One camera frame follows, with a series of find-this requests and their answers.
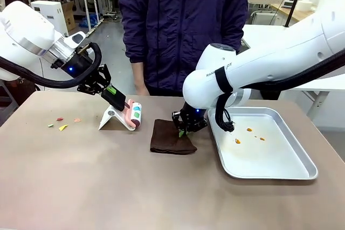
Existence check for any black strap on right arm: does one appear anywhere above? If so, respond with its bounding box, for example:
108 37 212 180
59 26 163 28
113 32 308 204
214 66 234 94

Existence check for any person's right forearm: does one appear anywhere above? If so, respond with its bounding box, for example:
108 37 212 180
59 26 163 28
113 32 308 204
130 61 148 83

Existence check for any wooden background table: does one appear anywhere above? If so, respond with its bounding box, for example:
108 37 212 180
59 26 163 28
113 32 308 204
269 2 316 24

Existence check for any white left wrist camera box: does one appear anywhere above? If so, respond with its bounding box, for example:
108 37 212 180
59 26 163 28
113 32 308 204
63 32 86 50

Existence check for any blue plastic bag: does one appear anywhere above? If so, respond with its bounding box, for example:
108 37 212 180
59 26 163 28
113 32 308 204
79 12 99 29

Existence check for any dark brown cloth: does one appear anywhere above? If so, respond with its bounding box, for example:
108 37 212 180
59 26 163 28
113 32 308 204
149 118 198 156

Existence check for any dark brown chair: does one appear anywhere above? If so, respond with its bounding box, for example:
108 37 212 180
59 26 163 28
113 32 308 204
0 78 37 112

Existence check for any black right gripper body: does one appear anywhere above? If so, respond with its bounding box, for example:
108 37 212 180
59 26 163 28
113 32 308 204
179 102 208 127

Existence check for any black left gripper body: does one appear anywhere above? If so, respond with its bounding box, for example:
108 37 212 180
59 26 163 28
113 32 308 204
61 48 101 84

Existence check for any pink lint roller black handle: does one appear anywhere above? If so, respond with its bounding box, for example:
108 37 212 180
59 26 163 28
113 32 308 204
101 86 144 131

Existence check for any white folded stand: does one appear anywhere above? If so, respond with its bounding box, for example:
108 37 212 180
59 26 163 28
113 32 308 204
98 104 136 132

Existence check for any white box appliance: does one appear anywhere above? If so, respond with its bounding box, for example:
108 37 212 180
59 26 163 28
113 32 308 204
30 0 70 48

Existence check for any person's right hand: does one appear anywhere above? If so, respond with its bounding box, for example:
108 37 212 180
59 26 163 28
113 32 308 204
134 80 150 96

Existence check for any person in purple jacket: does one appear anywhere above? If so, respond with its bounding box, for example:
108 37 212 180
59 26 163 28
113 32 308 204
119 0 250 97

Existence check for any brown cardboard box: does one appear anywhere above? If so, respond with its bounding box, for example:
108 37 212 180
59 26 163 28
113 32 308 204
61 1 77 32

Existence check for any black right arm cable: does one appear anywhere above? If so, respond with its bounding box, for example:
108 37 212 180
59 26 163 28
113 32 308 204
215 49 345 134

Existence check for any silver metal tray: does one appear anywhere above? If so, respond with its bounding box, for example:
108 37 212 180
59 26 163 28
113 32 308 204
207 107 319 180

